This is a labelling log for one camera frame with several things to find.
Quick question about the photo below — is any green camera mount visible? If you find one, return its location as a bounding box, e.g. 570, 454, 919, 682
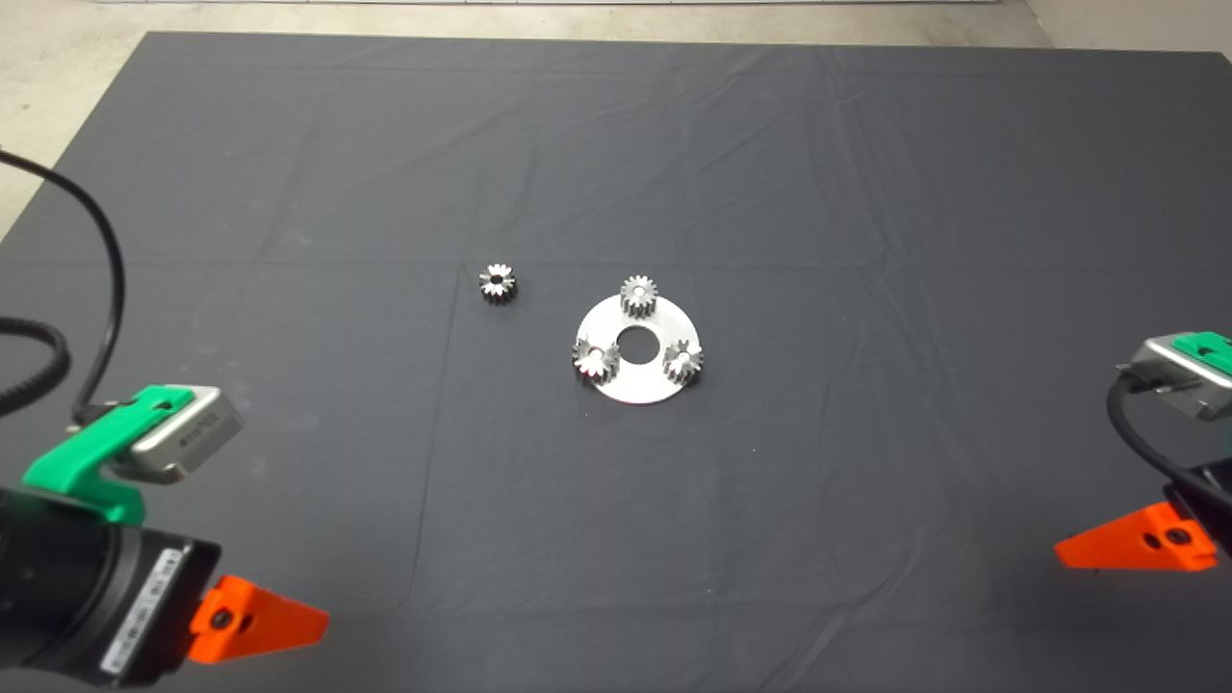
1176, 331, 1232, 378
22, 385, 208, 526

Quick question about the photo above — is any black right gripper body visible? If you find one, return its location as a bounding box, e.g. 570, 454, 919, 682
1165, 460, 1232, 565

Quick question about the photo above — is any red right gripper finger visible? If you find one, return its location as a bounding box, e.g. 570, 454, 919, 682
1054, 502, 1219, 575

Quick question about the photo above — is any left thin black camera cable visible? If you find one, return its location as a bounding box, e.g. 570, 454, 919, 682
0, 149, 128, 429

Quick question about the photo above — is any right green camera mount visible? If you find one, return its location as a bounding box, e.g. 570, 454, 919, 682
1176, 331, 1232, 378

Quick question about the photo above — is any larger steel gear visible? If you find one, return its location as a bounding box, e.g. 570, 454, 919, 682
573, 339, 622, 384

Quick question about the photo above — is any right black camera cable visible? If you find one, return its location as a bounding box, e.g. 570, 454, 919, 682
1106, 373, 1232, 503

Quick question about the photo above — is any small steel gear on peg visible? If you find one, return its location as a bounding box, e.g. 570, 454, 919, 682
620, 274, 659, 319
661, 339, 705, 387

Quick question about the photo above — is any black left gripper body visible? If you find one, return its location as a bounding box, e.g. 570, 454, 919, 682
0, 486, 223, 687

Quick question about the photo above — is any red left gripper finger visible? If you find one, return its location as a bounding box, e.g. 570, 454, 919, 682
188, 576, 331, 666

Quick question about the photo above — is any dark grey table cloth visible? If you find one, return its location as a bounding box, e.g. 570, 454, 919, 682
0, 31, 1232, 693

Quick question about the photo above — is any left black braided cable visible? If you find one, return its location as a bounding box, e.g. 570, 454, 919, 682
0, 318, 71, 417

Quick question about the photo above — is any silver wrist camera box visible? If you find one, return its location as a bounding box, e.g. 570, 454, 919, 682
111, 387, 244, 485
1116, 335, 1232, 423

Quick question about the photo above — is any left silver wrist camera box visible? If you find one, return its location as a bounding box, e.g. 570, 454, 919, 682
111, 387, 244, 485

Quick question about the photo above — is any small steel gear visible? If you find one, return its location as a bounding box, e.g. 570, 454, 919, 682
661, 339, 705, 387
478, 263, 518, 306
620, 274, 659, 319

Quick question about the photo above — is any round metal plate with hole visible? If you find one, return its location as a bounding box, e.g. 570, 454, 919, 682
575, 293, 703, 405

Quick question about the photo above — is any left green camera mount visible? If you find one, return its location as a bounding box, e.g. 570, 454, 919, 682
22, 385, 208, 526

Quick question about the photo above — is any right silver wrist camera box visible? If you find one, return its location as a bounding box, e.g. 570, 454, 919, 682
1116, 335, 1232, 423

